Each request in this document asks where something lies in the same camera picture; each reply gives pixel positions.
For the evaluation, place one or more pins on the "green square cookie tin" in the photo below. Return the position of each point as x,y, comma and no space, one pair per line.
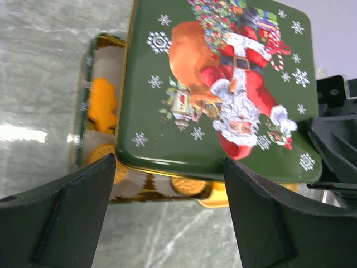
94,131

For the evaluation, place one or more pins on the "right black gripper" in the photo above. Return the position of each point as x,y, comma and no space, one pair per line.
334,136

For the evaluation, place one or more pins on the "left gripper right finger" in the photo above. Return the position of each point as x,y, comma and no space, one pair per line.
276,227

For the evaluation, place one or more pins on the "orange fish cookie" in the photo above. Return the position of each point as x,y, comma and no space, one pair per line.
102,105

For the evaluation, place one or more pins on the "yellow serving tray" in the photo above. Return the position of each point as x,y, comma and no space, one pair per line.
218,197

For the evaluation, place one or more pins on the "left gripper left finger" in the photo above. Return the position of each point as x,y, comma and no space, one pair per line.
59,223

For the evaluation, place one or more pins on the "orange flower cookie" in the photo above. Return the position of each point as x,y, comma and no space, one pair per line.
189,187

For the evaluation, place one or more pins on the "gold tin lid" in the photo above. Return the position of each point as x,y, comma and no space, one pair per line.
209,80

